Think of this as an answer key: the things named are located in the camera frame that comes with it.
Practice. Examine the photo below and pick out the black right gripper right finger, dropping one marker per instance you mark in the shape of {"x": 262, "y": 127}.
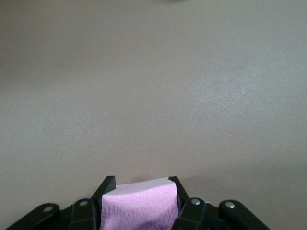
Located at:
{"x": 196, "y": 213}

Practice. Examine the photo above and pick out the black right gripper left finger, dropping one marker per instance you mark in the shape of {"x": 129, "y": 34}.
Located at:
{"x": 81, "y": 213}

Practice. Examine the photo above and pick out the pink foam cube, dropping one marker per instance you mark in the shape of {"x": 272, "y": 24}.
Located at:
{"x": 139, "y": 206}

